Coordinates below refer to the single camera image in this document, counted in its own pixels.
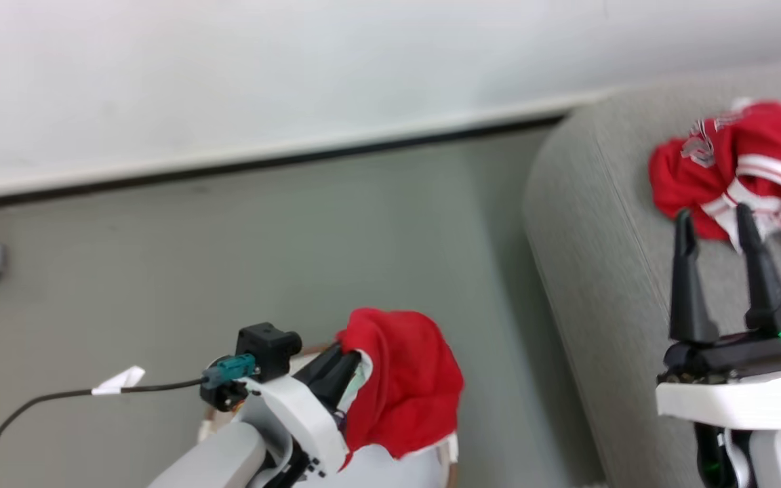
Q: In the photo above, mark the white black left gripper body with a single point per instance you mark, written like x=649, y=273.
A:
x=299, y=417

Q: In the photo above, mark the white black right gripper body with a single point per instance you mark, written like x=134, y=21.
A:
x=746, y=386

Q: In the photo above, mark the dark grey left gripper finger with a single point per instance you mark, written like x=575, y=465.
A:
x=316, y=364
x=337, y=381

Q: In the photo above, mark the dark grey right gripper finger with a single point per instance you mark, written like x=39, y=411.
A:
x=763, y=285
x=689, y=291

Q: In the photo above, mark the red garment with white trim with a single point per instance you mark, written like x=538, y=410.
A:
x=407, y=379

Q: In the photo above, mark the red jersey with number print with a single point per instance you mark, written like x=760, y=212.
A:
x=729, y=163

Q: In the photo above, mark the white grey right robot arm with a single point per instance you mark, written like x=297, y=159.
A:
x=773, y=457

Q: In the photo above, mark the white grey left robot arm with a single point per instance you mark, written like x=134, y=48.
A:
x=217, y=457

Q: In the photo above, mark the grey fabric sofa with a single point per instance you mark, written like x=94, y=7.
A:
x=607, y=285

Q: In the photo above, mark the white laundry basket brown rim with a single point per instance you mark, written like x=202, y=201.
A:
x=390, y=468

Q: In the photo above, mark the white and black baseboard strip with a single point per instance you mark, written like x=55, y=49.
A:
x=262, y=159

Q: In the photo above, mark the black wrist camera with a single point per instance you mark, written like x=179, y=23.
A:
x=267, y=349

